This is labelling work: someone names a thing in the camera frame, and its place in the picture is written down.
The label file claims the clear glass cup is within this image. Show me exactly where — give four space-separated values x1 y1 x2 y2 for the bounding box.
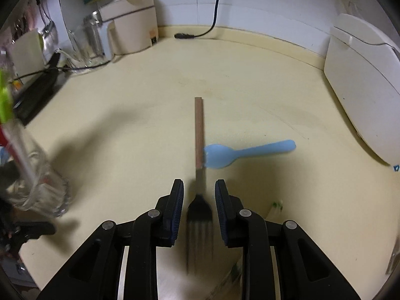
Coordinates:
1 119 71 218

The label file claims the wooden handled metal fork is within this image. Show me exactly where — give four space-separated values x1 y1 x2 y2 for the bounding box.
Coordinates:
186 97 214 273

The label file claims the red utensil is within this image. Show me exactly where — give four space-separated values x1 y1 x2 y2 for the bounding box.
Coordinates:
1 121 24 176

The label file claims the blue plastic spoon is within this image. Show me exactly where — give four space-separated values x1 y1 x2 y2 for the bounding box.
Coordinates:
204 139 296 169

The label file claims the green silicone brush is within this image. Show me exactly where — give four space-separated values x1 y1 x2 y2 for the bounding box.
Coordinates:
0 68 36 185

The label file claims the black induction cooker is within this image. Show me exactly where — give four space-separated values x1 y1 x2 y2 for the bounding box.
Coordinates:
13 52 69 126

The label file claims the clear glass jar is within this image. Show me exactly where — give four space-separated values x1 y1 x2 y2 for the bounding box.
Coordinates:
68 18 107 68

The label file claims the white rice cooker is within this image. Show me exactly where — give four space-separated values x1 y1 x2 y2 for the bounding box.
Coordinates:
323 13 399 167

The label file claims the beige air fryer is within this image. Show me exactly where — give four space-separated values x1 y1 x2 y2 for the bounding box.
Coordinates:
99 0 159 57

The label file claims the black power cable plug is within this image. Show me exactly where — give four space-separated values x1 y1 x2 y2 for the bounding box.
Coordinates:
173 0 220 39

